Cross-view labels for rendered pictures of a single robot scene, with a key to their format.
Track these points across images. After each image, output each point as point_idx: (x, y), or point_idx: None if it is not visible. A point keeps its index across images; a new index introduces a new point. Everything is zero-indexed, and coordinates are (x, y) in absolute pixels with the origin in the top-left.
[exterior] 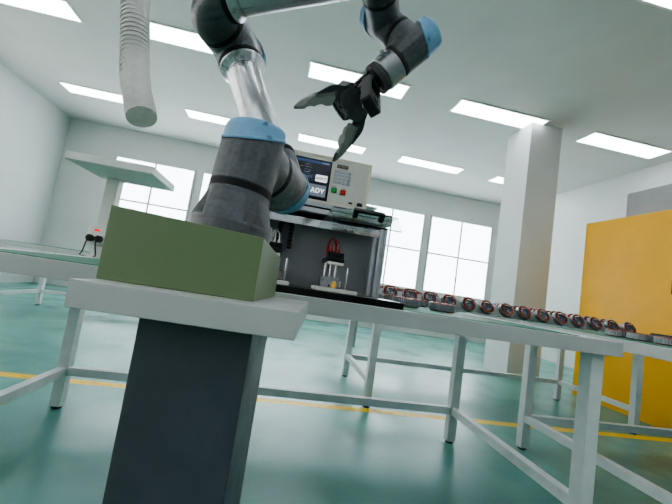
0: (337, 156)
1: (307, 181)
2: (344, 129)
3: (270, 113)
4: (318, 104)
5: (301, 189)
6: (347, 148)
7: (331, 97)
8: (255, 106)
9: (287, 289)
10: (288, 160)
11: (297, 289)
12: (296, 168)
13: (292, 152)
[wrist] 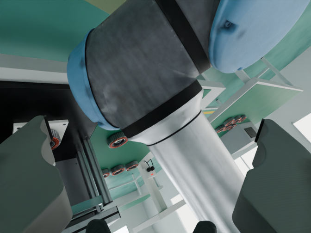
0: (39, 115)
1: (87, 77)
2: (67, 195)
3: (220, 180)
4: (266, 151)
5: (99, 33)
6: (1, 144)
7: (297, 221)
8: (240, 174)
9: (19, 84)
10: (180, 2)
11: (4, 85)
12: (140, 39)
13: (155, 100)
